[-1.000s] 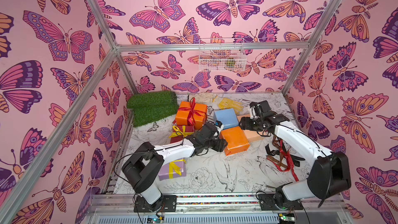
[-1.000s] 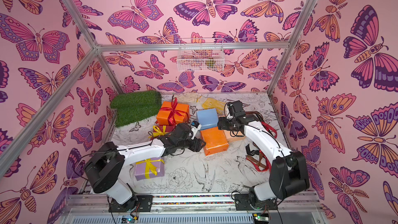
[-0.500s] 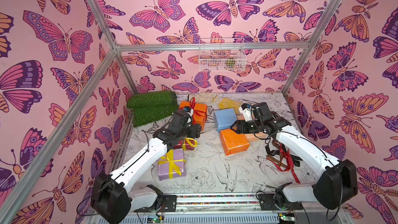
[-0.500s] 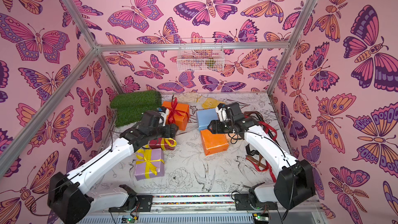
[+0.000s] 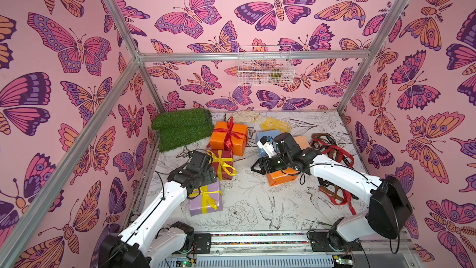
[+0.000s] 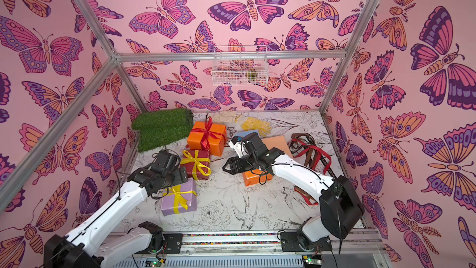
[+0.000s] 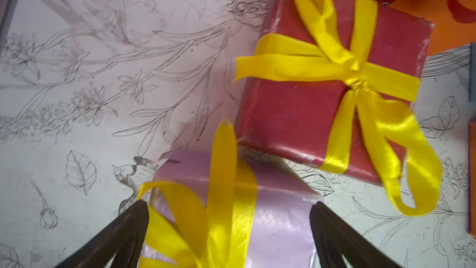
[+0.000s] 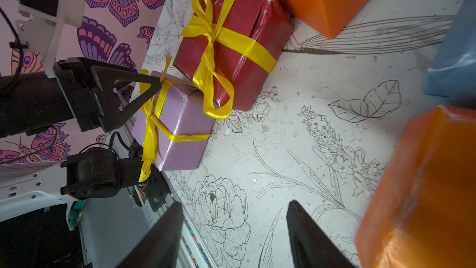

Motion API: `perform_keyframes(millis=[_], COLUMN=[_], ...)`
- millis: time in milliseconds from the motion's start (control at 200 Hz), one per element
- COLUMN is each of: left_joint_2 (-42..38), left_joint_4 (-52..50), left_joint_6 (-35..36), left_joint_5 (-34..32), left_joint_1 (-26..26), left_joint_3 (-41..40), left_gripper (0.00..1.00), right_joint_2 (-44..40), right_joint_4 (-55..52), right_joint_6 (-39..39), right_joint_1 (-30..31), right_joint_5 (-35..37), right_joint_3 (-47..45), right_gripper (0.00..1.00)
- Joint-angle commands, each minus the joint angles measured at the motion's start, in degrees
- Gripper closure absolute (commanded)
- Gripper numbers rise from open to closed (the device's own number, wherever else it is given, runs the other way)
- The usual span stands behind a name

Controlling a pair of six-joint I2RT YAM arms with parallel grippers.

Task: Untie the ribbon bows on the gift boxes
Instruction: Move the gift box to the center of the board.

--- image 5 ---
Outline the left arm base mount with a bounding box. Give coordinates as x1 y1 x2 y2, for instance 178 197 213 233
169 222 212 254

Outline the yellow ribbon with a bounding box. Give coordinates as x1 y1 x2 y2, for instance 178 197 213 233
206 150 238 180
187 184 223 211

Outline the brown ribbon bow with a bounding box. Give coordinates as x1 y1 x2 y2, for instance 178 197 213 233
310 134 352 205

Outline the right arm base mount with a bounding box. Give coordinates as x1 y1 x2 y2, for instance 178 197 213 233
306 218 363 253

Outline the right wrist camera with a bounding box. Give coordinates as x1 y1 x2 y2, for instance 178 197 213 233
257 136 277 158

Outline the purple gift box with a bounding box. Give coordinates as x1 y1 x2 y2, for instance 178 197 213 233
188 180 224 217

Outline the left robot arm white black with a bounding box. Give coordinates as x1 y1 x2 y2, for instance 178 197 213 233
98 150 218 268

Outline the peach gift box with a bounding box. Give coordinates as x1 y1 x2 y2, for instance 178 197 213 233
294 135 311 150

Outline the large orange gift box back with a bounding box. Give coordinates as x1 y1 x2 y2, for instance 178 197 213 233
206 120 249 157

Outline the yellow ribbon on red box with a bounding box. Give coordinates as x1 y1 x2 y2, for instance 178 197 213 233
206 150 238 180

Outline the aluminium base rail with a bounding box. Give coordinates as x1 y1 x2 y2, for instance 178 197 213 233
153 230 425 268

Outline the black printed ribbon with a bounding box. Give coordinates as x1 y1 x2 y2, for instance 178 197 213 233
311 133 355 168

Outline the green artificial grass mat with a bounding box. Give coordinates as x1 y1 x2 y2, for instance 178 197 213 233
151 109 214 152

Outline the white wire basket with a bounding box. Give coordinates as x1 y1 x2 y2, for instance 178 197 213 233
236 51 295 87

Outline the light blue gift box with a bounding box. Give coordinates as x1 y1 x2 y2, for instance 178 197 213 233
255 130 280 158

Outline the orange gift box front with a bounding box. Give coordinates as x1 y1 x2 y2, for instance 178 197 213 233
266 168 301 187

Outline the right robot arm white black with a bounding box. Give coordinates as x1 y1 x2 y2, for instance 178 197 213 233
251 133 413 249

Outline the white work glove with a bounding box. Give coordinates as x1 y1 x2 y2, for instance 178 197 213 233
225 110 259 124

